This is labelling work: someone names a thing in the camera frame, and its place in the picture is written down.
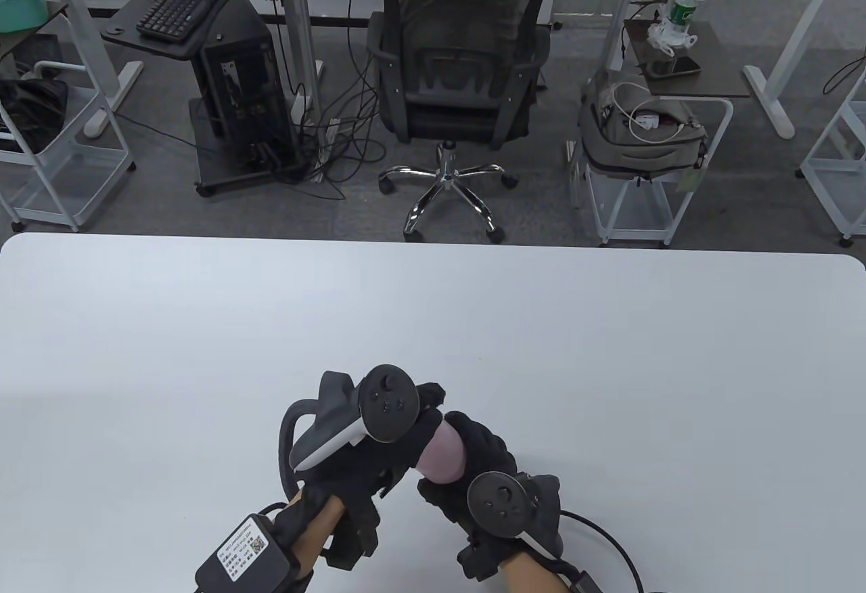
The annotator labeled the person's right hand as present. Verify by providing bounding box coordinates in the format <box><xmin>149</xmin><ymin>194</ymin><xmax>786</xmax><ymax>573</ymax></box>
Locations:
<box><xmin>417</xmin><ymin>412</ymin><xmax>562</xmax><ymax>580</ymax></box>

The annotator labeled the person's left hand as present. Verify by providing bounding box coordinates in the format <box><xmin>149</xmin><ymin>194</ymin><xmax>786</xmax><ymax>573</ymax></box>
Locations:
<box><xmin>291</xmin><ymin>383</ymin><xmax>447</xmax><ymax>570</ymax></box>

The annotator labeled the pink thermos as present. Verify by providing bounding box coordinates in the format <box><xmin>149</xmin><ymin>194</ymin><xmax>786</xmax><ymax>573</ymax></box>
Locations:
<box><xmin>416</xmin><ymin>441</ymin><xmax>469</xmax><ymax>485</ymax></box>

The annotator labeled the person's left forearm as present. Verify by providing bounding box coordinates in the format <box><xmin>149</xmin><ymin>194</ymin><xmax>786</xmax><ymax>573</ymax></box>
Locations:
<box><xmin>288</xmin><ymin>491</ymin><xmax>349</xmax><ymax>577</ymax></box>

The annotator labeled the person's right forearm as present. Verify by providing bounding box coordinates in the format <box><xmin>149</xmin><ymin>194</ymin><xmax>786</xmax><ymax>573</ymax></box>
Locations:
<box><xmin>497</xmin><ymin>549</ymin><xmax>569</xmax><ymax>593</ymax></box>

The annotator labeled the grey right hand controller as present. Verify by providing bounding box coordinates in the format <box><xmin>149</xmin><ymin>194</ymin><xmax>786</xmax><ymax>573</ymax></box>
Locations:
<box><xmin>467</xmin><ymin>471</ymin><xmax>566</xmax><ymax>556</ymax></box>

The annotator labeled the grey hand controller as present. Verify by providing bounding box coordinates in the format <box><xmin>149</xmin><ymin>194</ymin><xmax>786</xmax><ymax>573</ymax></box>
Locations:
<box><xmin>279</xmin><ymin>364</ymin><xmax>420</xmax><ymax>492</ymax></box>
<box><xmin>467</xmin><ymin>471</ymin><xmax>566</xmax><ymax>556</ymax></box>

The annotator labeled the grey left hand controller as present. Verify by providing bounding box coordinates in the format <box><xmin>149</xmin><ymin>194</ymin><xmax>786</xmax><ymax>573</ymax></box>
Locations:
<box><xmin>279</xmin><ymin>364</ymin><xmax>420</xmax><ymax>492</ymax></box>

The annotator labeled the black labelled wrist box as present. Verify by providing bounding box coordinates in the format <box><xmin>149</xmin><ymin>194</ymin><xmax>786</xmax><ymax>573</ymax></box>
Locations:
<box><xmin>195</xmin><ymin>514</ymin><xmax>302</xmax><ymax>593</ymax></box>

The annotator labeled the white cart under backpack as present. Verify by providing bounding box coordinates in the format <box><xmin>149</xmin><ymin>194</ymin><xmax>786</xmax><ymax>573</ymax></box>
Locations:
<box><xmin>568</xmin><ymin>97</ymin><xmax>735</xmax><ymax>246</ymax></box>

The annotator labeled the grey backpack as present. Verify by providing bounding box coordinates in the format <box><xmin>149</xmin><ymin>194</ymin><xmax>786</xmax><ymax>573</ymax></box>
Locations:
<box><xmin>578</xmin><ymin>72</ymin><xmax>710</xmax><ymax>182</ymax></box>

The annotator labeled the white power strip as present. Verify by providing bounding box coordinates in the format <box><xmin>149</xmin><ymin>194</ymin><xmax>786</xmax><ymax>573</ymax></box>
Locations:
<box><xmin>315</xmin><ymin>118</ymin><xmax>341</xmax><ymax>182</ymax></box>

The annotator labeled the black mesh office chair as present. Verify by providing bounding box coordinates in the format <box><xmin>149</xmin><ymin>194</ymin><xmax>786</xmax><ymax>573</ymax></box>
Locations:
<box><xmin>367</xmin><ymin>0</ymin><xmax>554</xmax><ymax>244</ymax></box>

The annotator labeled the black computer tower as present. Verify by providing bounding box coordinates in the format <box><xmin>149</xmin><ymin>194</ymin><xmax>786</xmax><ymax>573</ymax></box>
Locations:
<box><xmin>196</xmin><ymin>0</ymin><xmax>298</xmax><ymax>171</ymax></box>

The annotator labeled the black smartphone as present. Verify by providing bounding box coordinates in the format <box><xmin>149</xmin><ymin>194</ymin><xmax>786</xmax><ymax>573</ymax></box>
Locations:
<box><xmin>643</xmin><ymin>56</ymin><xmax>702</xmax><ymax>79</ymax></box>

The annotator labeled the crumpled white plastic bag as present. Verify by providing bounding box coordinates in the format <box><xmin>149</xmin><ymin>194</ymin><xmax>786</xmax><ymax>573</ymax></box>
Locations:
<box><xmin>648</xmin><ymin>21</ymin><xmax>699</xmax><ymax>56</ymax></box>

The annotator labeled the white desk with angled leg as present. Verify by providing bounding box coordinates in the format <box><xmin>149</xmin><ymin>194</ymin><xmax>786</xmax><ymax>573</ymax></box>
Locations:
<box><xmin>743</xmin><ymin>0</ymin><xmax>866</xmax><ymax>140</ymax></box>

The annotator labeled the black rolling computer desk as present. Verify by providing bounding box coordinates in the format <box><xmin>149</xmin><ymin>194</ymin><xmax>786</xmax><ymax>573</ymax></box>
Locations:
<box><xmin>100</xmin><ymin>0</ymin><xmax>319</xmax><ymax>198</ymax></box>

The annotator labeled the black bag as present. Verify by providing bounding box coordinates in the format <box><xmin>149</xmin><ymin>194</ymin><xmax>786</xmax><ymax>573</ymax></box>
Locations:
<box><xmin>0</xmin><ymin>77</ymin><xmax>70</xmax><ymax>154</ymax></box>

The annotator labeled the black keyboard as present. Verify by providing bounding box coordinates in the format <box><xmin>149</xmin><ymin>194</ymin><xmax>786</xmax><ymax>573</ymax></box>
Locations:
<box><xmin>137</xmin><ymin>0</ymin><xmax>235</xmax><ymax>43</ymax></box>

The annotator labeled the black wrist clamp mount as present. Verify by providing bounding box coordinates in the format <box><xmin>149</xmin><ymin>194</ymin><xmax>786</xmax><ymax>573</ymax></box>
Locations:
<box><xmin>457</xmin><ymin>532</ymin><xmax>515</xmax><ymax>580</ymax></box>

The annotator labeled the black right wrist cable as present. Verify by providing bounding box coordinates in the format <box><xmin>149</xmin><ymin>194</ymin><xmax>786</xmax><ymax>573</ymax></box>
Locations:
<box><xmin>558</xmin><ymin>510</ymin><xmax>643</xmax><ymax>593</ymax></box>

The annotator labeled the white charger with cable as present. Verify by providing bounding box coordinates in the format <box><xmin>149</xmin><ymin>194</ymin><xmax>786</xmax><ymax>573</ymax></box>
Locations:
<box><xmin>604</xmin><ymin>82</ymin><xmax>684</xmax><ymax>144</ymax></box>

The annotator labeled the white wire cart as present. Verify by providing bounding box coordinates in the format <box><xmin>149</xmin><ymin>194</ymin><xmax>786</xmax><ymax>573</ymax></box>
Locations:
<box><xmin>0</xmin><ymin>62</ymin><xmax>136</xmax><ymax>234</ymax></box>
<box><xmin>797</xmin><ymin>55</ymin><xmax>866</xmax><ymax>246</ymax></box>

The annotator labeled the white desk leg frame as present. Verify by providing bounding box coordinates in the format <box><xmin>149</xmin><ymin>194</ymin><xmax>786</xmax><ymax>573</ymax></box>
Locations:
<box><xmin>34</xmin><ymin>0</ymin><xmax>144</xmax><ymax>140</ymax></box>

